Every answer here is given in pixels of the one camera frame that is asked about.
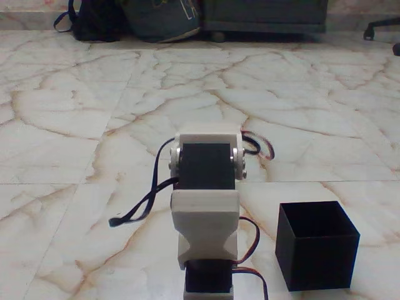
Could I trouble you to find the dark teal bag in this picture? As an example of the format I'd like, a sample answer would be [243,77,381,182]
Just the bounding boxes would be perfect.
[120,0,201,44]

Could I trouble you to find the dark wooden furniture base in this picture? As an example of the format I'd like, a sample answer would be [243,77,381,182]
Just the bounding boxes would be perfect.
[199,0,328,35]

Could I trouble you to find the black backpack with blue strap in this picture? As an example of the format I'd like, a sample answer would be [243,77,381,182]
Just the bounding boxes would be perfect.
[53,0,126,43]

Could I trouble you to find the black box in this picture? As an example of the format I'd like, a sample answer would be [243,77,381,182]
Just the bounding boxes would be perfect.
[274,201,361,293]

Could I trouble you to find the black office chair base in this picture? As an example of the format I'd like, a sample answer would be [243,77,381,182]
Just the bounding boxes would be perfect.
[362,17,400,57]

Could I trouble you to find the red and black servo cable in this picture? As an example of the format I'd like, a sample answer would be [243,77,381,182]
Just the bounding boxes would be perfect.
[240,129,276,162]
[232,215,270,300]

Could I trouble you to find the black flat servo cable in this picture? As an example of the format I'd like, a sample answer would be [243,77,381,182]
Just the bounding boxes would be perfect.
[108,139,182,228]

